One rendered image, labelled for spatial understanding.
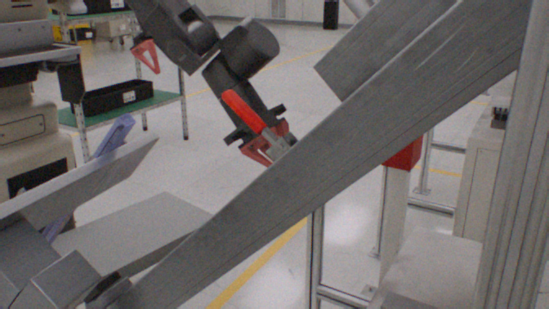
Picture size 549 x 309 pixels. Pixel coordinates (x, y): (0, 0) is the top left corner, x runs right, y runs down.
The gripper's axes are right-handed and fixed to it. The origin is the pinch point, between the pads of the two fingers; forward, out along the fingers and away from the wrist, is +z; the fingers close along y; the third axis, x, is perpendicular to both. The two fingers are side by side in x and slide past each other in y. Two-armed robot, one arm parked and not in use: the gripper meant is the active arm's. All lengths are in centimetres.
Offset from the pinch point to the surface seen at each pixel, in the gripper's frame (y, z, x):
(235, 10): 863, -346, 506
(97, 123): 119, -80, 185
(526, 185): -25.4, 8.4, -34.3
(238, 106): -18.0, -9.0, -12.6
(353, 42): -17.5, -7.0, -26.9
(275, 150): -18.2, -2.9, -13.8
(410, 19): -17.5, -5.6, -32.1
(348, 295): 51, 43, 44
